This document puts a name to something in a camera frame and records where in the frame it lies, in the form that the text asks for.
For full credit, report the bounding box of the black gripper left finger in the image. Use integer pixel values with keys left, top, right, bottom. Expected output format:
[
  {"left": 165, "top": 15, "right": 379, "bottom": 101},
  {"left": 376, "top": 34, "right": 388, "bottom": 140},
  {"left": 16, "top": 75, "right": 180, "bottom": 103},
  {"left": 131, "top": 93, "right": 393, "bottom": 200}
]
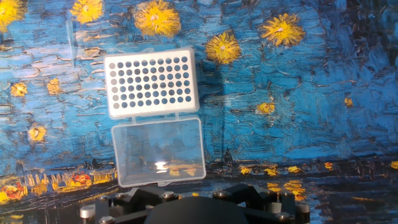
[{"left": 79, "top": 185, "right": 180, "bottom": 224}]

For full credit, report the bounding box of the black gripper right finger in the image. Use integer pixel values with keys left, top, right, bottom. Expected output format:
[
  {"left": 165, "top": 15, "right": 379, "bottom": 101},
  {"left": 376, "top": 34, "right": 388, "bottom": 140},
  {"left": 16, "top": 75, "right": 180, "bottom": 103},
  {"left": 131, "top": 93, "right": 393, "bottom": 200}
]
[{"left": 213, "top": 183, "right": 312, "bottom": 224}]

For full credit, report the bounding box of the white pipette tip box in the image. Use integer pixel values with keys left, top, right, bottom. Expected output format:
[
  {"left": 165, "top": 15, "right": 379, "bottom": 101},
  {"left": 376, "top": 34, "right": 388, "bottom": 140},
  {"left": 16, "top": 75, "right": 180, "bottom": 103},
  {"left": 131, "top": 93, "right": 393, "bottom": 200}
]
[{"left": 103, "top": 47, "right": 207, "bottom": 188}]

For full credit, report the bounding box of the clear blue pipette tip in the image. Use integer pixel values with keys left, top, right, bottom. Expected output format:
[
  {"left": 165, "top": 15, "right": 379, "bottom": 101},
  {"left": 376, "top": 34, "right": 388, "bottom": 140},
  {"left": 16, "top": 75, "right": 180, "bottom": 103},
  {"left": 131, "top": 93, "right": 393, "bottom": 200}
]
[{"left": 65, "top": 18, "right": 78, "bottom": 68}]

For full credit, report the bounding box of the starry night print tablecloth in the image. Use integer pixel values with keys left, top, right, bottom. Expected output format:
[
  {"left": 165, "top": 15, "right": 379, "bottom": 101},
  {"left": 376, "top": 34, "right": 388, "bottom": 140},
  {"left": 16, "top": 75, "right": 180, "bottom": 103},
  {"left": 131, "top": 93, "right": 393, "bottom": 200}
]
[{"left": 0, "top": 0, "right": 398, "bottom": 224}]

